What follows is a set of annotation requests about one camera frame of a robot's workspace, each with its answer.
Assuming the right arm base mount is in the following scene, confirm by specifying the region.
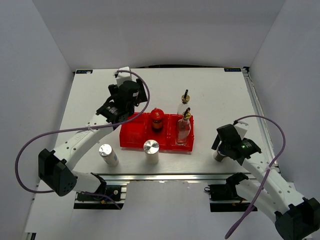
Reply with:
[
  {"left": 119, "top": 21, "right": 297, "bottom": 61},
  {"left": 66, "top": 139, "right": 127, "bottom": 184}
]
[{"left": 204, "top": 172, "right": 250, "bottom": 213}]

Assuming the red-lid sauce jar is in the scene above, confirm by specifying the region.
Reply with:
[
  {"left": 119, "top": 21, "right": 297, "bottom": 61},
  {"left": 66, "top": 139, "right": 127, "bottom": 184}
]
[{"left": 150, "top": 108, "right": 165, "bottom": 131}]

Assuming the red three-compartment tray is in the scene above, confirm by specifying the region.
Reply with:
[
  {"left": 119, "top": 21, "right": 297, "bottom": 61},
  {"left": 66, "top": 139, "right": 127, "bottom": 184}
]
[{"left": 119, "top": 112, "right": 194, "bottom": 152}]

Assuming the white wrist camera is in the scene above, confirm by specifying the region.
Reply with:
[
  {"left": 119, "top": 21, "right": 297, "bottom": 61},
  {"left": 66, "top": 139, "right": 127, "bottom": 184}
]
[
  {"left": 114, "top": 72, "right": 133, "bottom": 87},
  {"left": 233, "top": 120, "right": 249, "bottom": 139}
]

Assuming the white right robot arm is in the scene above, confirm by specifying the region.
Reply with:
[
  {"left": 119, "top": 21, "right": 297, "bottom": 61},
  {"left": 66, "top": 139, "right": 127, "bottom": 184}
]
[{"left": 211, "top": 122, "right": 320, "bottom": 240}]

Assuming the silver-top white cylinder canister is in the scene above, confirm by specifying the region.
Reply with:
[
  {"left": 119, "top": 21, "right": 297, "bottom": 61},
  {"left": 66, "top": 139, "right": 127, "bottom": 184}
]
[{"left": 143, "top": 139, "right": 160, "bottom": 164}]

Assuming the glass bottle with dark sauce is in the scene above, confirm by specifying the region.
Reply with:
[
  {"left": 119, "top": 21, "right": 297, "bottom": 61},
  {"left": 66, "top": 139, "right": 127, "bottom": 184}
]
[{"left": 177, "top": 89, "right": 190, "bottom": 115}]

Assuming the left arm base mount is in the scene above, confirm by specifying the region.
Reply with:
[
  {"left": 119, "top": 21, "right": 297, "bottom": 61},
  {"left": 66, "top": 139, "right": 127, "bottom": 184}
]
[{"left": 73, "top": 184, "right": 127, "bottom": 210}]

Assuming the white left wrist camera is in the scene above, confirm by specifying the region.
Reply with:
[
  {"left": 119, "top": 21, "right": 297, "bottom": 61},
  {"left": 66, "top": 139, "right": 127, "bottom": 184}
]
[{"left": 114, "top": 72, "right": 133, "bottom": 87}]

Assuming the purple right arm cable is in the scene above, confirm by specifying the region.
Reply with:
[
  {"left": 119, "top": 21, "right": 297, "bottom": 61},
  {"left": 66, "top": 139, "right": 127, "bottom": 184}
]
[{"left": 224, "top": 114, "right": 286, "bottom": 240}]

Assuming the aluminium side rail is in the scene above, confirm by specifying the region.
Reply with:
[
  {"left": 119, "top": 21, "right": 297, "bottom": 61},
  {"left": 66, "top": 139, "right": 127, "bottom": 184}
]
[{"left": 241, "top": 66, "right": 283, "bottom": 164}]

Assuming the silver-lid white shaker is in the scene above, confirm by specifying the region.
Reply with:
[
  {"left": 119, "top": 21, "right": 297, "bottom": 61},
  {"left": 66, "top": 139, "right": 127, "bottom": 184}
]
[{"left": 98, "top": 144, "right": 119, "bottom": 167}]

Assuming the clear glass bottle gold spout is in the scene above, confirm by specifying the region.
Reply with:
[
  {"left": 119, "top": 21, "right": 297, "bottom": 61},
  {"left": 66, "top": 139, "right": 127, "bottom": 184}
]
[{"left": 175, "top": 107, "right": 191, "bottom": 145}]

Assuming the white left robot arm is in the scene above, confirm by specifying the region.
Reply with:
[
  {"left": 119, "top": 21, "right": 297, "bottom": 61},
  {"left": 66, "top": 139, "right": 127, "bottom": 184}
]
[{"left": 38, "top": 78, "right": 149, "bottom": 200}]

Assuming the blue right corner sticker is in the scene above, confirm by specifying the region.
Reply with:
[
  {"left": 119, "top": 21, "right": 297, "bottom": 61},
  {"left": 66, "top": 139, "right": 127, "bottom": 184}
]
[{"left": 224, "top": 67, "right": 242, "bottom": 73}]

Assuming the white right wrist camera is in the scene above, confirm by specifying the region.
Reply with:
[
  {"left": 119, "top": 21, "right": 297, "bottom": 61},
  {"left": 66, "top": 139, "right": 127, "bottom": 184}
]
[{"left": 233, "top": 120, "right": 249, "bottom": 139}]

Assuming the white-lid brown spice jar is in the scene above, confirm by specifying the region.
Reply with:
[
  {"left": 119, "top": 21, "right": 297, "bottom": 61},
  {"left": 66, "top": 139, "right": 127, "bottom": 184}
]
[{"left": 213, "top": 150, "right": 226, "bottom": 162}]

